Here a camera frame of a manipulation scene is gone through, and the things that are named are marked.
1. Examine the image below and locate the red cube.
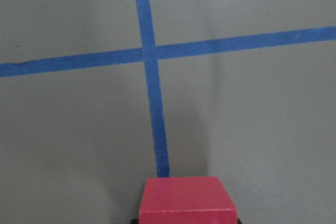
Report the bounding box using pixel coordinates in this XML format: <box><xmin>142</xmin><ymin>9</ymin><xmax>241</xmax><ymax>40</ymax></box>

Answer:
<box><xmin>138</xmin><ymin>176</ymin><xmax>240</xmax><ymax>223</ymax></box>

